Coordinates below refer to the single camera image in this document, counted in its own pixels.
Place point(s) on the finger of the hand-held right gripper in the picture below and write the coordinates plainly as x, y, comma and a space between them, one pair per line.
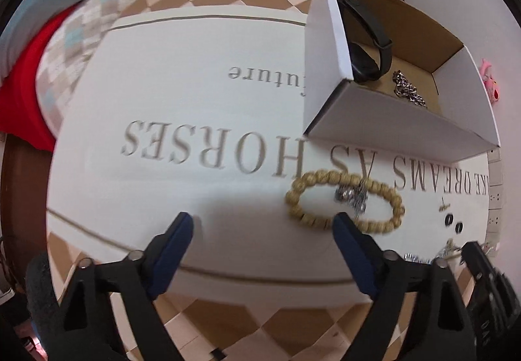
480, 263

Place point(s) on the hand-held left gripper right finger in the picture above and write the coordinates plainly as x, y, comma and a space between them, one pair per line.
353, 253

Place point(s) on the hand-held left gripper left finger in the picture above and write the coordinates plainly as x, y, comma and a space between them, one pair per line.
173, 251

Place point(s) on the white cardboard box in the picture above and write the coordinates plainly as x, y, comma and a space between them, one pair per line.
325, 60

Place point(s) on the silver charm jewelry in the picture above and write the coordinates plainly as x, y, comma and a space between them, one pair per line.
346, 194

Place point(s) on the black stud earring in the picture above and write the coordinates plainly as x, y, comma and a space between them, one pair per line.
449, 220
458, 227

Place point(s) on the white power strip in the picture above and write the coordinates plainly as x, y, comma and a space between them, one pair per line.
495, 198

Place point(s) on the small gold earring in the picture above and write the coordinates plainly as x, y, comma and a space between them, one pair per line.
443, 205

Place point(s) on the pink plastic toy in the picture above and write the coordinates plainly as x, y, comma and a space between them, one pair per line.
491, 84

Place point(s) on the black smart band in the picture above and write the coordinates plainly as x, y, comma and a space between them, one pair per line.
368, 62

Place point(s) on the white printed table mat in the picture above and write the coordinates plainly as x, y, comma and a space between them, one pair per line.
195, 60

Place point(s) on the red cloth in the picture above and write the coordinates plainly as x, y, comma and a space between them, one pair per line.
24, 92

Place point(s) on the pale checkered quilt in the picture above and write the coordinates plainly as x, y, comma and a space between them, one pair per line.
77, 39

